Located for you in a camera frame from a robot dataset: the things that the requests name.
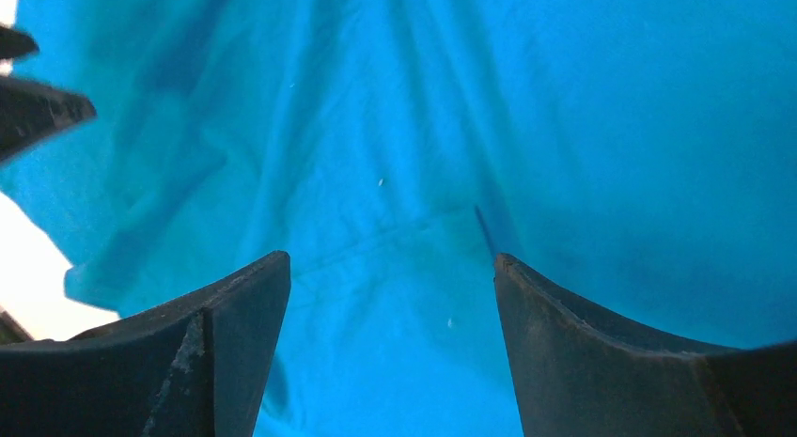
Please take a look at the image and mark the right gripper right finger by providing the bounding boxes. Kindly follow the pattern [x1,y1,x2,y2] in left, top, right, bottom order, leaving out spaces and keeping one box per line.
[494,254,796,437]

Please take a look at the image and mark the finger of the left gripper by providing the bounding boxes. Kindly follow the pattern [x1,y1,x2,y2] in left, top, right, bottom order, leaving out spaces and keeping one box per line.
[0,24,39,61]
[1,76,97,162]

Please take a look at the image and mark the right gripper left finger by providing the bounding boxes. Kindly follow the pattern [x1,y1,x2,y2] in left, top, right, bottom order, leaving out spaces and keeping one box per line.
[1,251,290,436]

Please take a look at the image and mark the blue t shirt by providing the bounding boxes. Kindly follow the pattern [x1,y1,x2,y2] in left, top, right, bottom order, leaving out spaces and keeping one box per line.
[1,0,796,436]

